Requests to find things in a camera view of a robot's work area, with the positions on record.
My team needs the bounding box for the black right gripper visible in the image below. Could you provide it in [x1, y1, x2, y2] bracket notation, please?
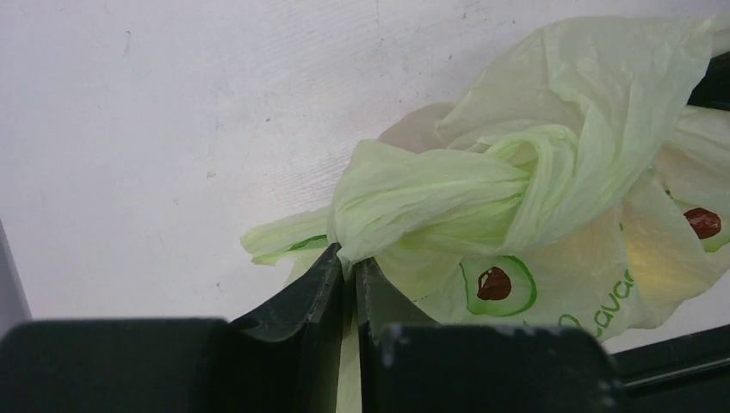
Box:
[613, 324, 729, 413]

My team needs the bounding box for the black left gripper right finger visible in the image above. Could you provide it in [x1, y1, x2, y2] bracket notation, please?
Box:
[354, 258, 437, 412]

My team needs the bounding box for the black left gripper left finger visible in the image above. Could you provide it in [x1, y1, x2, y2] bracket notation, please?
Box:
[227, 243, 344, 412]

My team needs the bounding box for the light green plastic bag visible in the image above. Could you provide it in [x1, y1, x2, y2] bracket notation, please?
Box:
[239, 14, 730, 413]

